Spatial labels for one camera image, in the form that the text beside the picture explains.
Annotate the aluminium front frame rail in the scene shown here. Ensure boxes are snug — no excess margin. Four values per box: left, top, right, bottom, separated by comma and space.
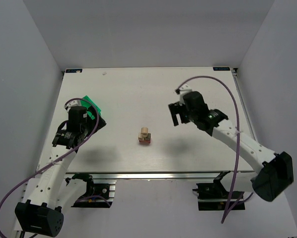
64, 170, 272, 181

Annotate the green plastic tray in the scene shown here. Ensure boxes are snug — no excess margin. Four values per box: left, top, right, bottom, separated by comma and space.
80, 96, 101, 119

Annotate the aluminium right frame rail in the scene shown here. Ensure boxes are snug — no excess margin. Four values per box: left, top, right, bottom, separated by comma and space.
230, 68, 271, 172

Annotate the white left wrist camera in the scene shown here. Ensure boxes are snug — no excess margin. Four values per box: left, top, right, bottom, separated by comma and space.
64, 100, 81, 112

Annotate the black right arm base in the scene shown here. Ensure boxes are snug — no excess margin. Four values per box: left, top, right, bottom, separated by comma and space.
192, 171, 231, 211

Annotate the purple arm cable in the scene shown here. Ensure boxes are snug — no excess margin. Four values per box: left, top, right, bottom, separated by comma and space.
177, 75, 253, 224
0, 98, 112, 238

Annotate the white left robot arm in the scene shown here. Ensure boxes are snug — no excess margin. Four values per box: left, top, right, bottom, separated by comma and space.
15, 106, 106, 238

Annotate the wood cylinder block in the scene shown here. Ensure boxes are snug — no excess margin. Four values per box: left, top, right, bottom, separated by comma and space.
141, 127, 149, 138

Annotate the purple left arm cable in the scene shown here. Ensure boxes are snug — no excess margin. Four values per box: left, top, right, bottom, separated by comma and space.
0, 98, 112, 238

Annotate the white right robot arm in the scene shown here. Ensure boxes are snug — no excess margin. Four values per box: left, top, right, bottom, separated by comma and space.
168, 89, 294, 202

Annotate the blue corner label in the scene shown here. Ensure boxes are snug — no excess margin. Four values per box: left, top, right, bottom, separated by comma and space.
213, 66, 230, 71
65, 68, 82, 73

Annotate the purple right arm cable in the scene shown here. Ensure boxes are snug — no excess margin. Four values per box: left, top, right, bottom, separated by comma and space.
177, 75, 253, 224

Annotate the blue left corner label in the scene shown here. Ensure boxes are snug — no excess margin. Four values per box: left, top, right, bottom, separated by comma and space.
65, 68, 82, 73

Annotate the aluminium frame rail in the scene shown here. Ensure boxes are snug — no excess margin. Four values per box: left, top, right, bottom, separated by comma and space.
64, 170, 272, 181
230, 68, 271, 172

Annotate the red wood block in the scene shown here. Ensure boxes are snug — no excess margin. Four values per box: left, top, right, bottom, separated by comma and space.
139, 139, 151, 144

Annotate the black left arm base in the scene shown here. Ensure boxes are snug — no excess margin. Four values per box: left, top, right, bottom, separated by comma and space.
65, 173, 115, 208

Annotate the blue right corner label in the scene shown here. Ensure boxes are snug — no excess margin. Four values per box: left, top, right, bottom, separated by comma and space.
213, 66, 230, 71

